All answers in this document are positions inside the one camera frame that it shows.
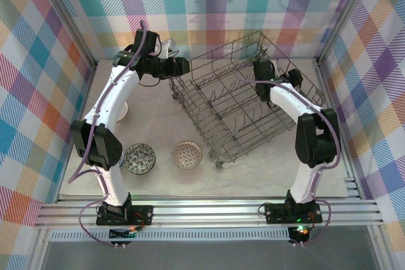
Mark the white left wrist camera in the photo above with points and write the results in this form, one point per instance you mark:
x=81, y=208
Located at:
x=167, y=45

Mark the red lattice patterned bowl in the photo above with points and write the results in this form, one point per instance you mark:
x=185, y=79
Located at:
x=186, y=155

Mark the aluminium frame post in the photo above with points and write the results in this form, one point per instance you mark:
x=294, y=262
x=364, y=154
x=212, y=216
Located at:
x=72, y=20
x=344, y=14

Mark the small electronics module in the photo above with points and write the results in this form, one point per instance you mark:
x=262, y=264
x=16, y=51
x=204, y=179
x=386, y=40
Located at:
x=121, y=235
x=300, y=233

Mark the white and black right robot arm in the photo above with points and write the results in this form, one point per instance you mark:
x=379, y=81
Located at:
x=288, y=96

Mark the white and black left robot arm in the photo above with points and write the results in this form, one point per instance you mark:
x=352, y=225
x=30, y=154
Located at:
x=110, y=99

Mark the black leaf patterned bowl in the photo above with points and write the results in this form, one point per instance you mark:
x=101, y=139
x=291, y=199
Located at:
x=140, y=158

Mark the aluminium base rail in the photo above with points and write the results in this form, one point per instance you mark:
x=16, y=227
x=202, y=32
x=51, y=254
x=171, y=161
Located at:
x=205, y=214

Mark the white bowl green leaf print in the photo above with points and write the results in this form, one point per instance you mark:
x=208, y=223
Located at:
x=123, y=115

